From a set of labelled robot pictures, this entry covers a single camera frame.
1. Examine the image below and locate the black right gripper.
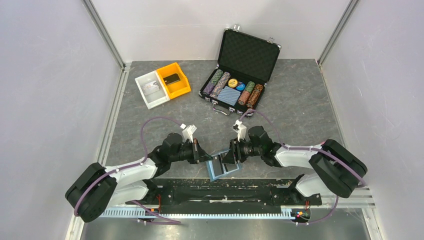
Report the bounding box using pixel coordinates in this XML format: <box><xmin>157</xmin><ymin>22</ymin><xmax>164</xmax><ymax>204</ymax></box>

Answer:
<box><xmin>221</xmin><ymin>136</ymin><xmax>263</xmax><ymax>165</ymax></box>

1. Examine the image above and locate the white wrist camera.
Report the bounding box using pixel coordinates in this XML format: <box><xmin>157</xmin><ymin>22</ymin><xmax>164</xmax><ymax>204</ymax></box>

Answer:
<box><xmin>179</xmin><ymin>123</ymin><xmax>197</xmax><ymax>143</ymax></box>
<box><xmin>232</xmin><ymin>120</ymin><xmax>247</xmax><ymax>142</ymax></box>

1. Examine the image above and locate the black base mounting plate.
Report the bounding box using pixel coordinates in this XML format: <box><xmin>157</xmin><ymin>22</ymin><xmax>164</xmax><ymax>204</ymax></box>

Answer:
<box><xmin>141</xmin><ymin>178</ymin><xmax>322</xmax><ymax>214</ymax></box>

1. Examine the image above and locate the green red chip stack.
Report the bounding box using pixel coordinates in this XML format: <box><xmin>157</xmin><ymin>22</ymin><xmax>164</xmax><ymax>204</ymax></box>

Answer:
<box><xmin>244</xmin><ymin>81</ymin><xmax>256</xmax><ymax>93</ymax></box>

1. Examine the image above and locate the blue playing card deck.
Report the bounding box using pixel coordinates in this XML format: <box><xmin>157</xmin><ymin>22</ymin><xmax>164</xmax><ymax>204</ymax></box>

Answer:
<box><xmin>217</xmin><ymin>86</ymin><xmax>241</xmax><ymax>106</ymax></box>

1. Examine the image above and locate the yellow dealer button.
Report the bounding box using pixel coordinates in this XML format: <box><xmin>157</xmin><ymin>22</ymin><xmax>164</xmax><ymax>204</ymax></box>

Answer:
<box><xmin>227</xmin><ymin>78</ymin><xmax>238</xmax><ymax>88</ymax></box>

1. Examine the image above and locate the black credit card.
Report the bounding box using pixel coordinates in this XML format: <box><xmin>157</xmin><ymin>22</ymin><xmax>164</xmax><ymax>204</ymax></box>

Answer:
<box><xmin>211</xmin><ymin>155</ymin><xmax>224</xmax><ymax>176</ymax></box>

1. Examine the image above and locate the yellow plastic bin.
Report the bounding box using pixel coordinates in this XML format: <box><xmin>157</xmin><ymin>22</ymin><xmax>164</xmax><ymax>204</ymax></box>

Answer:
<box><xmin>156</xmin><ymin>62</ymin><xmax>191</xmax><ymax>100</ymax></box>

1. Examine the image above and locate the black poker chip case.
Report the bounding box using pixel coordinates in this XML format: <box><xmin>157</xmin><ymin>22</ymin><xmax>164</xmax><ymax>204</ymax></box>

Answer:
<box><xmin>198</xmin><ymin>25</ymin><xmax>282</xmax><ymax>118</ymax></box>

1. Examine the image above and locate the white slotted cable duct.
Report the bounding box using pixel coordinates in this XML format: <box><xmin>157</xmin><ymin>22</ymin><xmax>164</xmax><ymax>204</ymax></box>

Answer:
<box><xmin>99</xmin><ymin>206</ymin><xmax>295</xmax><ymax>221</ymax></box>

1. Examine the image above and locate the red poker chip stack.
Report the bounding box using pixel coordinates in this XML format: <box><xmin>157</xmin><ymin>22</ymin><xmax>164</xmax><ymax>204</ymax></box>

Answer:
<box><xmin>237</xmin><ymin>90</ymin><xmax>251</xmax><ymax>106</ymax></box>

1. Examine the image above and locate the blue card holder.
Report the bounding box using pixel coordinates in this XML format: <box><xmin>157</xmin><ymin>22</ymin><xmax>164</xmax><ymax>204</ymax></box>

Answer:
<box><xmin>206</xmin><ymin>149</ymin><xmax>242</xmax><ymax>182</ymax></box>

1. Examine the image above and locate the blue round chip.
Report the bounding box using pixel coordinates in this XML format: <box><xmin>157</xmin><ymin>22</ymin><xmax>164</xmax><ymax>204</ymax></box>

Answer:
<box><xmin>235</xmin><ymin>82</ymin><xmax>246</xmax><ymax>91</ymax></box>

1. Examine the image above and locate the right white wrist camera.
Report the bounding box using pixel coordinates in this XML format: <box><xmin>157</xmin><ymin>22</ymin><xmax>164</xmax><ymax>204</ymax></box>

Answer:
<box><xmin>232</xmin><ymin>120</ymin><xmax>247</xmax><ymax>142</ymax></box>

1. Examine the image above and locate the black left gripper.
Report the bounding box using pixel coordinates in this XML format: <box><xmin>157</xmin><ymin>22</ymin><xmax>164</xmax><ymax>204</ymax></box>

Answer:
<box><xmin>169</xmin><ymin>138</ymin><xmax>213</xmax><ymax>164</ymax></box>

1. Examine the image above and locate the white plastic bin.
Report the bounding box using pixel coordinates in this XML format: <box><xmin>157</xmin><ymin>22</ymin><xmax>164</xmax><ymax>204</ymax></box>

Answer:
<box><xmin>134</xmin><ymin>70</ymin><xmax>171</xmax><ymax>110</ymax></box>

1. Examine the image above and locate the purple poker chip stack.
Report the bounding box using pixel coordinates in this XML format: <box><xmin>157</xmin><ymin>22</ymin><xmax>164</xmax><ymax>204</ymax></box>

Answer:
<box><xmin>202</xmin><ymin>82</ymin><xmax>215</xmax><ymax>95</ymax></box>

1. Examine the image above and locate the black card in yellow bin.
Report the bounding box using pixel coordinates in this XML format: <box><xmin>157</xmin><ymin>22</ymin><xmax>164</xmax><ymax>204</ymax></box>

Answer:
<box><xmin>163</xmin><ymin>73</ymin><xmax>181</xmax><ymax>86</ymax></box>

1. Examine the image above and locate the silver card in white bin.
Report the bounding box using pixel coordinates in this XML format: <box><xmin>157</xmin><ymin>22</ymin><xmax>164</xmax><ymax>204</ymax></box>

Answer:
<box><xmin>141</xmin><ymin>80</ymin><xmax>161</xmax><ymax>96</ymax></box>

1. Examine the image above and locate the pink grey chip stack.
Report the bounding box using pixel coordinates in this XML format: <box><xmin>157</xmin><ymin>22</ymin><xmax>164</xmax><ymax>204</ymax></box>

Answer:
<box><xmin>209</xmin><ymin>72</ymin><xmax>231</xmax><ymax>98</ymax></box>

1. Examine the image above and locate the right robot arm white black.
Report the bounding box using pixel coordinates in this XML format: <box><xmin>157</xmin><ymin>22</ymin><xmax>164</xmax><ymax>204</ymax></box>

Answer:
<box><xmin>222</xmin><ymin>122</ymin><xmax>368</xmax><ymax>204</ymax></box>

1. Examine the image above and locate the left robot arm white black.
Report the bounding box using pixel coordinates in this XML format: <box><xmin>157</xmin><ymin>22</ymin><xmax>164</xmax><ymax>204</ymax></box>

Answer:
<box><xmin>65</xmin><ymin>133</ymin><xmax>212</xmax><ymax>223</ymax></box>

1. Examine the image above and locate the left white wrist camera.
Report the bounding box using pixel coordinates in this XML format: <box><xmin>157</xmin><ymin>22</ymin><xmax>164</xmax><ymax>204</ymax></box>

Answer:
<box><xmin>179</xmin><ymin>123</ymin><xmax>197</xmax><ymax>143</ymax></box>

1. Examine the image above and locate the brown orange chip stack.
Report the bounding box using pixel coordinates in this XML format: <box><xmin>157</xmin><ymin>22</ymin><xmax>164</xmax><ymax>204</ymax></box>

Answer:
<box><xmin>246</xmin><ymin>84</ymin><xmax>264</xmax><ymax>108</ymax></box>

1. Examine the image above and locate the green poker chip stack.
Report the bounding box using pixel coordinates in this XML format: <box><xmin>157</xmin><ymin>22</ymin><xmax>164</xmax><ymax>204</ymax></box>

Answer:
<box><xmin>209</xmin><ymin>69</ymin><xmax>224</xmax><ymax>86</ymax></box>

